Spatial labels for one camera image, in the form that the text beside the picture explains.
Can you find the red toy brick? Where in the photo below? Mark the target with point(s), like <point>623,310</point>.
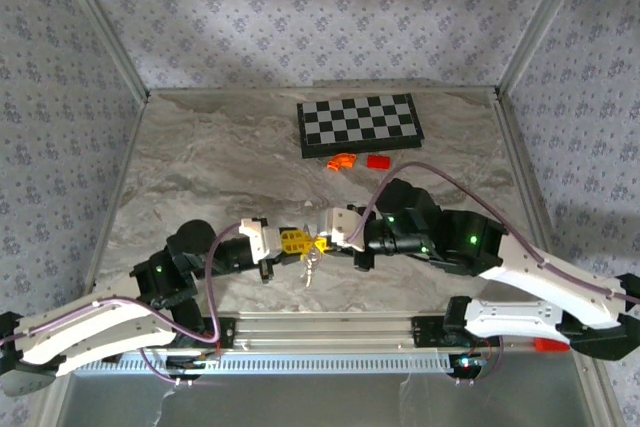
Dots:
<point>378,161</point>

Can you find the aluminium side rail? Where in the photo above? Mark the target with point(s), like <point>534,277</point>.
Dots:
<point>117,187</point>
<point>525,172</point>

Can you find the red plastic block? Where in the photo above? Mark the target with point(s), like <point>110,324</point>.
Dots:
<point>552,345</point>

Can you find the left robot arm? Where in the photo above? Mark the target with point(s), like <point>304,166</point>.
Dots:
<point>100,327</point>

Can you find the aluminium frame post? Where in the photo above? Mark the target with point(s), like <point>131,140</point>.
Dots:
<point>107,32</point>
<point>540,22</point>

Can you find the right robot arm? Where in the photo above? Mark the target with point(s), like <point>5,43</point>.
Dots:
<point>525,277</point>

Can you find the silver key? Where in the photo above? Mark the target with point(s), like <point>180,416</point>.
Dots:
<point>307,274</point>

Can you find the black and grey chessboard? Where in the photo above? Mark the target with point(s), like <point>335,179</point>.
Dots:
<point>357,122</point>

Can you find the small circuit board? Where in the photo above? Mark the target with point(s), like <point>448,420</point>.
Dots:
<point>470,362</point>

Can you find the aluminium rear rail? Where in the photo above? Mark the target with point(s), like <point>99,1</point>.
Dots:
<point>250,91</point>

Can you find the grey metal sheet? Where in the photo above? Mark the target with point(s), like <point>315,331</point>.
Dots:
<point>325,402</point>

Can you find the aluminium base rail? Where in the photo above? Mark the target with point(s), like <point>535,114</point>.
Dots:
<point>325,332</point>

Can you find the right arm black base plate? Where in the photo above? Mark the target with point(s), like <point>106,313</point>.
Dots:
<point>427,334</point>

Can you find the orange curved plastic piece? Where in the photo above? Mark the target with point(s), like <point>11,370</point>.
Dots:
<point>341,161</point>

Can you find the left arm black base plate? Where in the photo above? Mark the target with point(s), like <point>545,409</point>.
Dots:
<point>225,332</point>

